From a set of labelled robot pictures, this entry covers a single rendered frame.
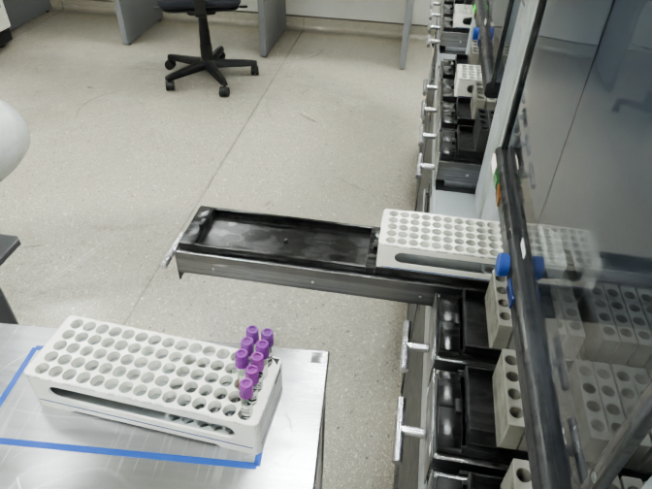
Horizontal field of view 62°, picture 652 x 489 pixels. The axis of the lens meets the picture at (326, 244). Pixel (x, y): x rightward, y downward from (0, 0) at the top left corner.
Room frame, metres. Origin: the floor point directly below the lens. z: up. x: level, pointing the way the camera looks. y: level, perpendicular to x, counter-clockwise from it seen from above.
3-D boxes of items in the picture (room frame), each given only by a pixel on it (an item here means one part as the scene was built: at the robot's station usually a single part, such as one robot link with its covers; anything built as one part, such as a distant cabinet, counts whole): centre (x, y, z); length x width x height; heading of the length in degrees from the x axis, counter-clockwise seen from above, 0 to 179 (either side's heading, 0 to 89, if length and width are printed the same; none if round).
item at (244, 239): (0.74, -0.06, 0.78); 0.73 x 0.14 x 0.09; 81
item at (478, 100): (1.25, -0.36, 0.85); 0.12 x 0.02 x 0.06; 172
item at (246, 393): (0.35, 0.08, 0.88); 0.02 x 0.02 x 0.11
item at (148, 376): (0.41, 0.21, 0.85); 0.30 x 0.10 x 0.06; 78
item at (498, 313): (0.55, -0.25, 0.85); 0.12 x 0.02 x 0.06; 172
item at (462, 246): (0.71, -0.24, 0.83); 0.30 x 0.10 x 0.06; 81
